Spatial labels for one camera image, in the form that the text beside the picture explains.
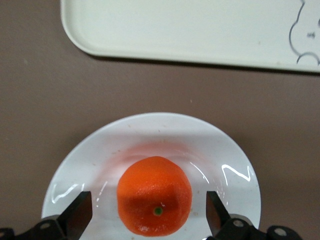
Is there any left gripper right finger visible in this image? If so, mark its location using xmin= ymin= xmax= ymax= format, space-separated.
xmin=206 ymin=191 xmax=320 ymax=240

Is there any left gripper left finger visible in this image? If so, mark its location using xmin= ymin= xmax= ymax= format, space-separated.
xmin=0 ymin=191 xmax=93 ymax=240

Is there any orange fruit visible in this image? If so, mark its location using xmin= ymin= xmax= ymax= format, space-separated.
xmin=116 ymin=156 xmax=193 ymax=236

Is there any white round plate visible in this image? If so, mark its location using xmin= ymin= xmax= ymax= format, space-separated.
xmin=41 ymin=111 xmax=262 ymax=240

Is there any cream tray with bear print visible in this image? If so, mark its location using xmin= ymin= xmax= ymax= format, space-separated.
xmin=60 ymin=0 xmax=320 ymax=74

